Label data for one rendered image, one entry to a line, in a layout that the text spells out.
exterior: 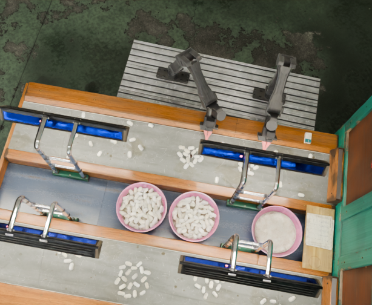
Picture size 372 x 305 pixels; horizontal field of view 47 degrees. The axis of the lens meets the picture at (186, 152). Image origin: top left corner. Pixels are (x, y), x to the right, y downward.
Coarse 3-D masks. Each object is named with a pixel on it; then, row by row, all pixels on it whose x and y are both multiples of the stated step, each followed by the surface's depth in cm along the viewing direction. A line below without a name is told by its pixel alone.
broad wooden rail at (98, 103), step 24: (24, 96) 244; (48, 96) 244; (72, 96) 245; (96, 96) 246; (144, 120) 244; (168, 120) 243; (192, 120) 243; (216, 120) 244; (240, 120) 244; (288, 144) 242; (312, 144) 241; (336, 144) 242
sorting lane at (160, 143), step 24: (96, 120) 243; (120, 120) 244; (24, 144) 237; (48, 144) 237; (96, 144) 238; (120, 144) 239; (144, 144) 240; (168, 144) 240; (192, 144) 241; (240, 144) 242; (144, 168) 235; (168, 168) 236; (192, 168) 236; (216, 168) 237; (264, 168) 238; (264, 192) 233; (288, 192) 234; (312, 192) 234
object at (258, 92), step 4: (256, 88) 262; (256, 92) 261; (260, 92) 261; (264, 92) 261; (252, 96) 261; (256, 96) 260; (260, 96) 260; (264, 96) 259; (268, 96) 255; (284, 96) 262; (264, 100) 260; (268, 100) 259; (284, 100) 260
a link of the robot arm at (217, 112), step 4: (216, 96) 230; (216, 100) 231; (204, 104) 228; (212, 104) 230; (216, 104) 229; (212, 108) 227; (216, 108) 225; (220, 108) 224; (212, 112) 229; (216, 112) 225; (220, 112) 225; (224, 112) 226; (216, 116) 225; (220, 116) 226; (224, 116) 227; (220, 120) 227
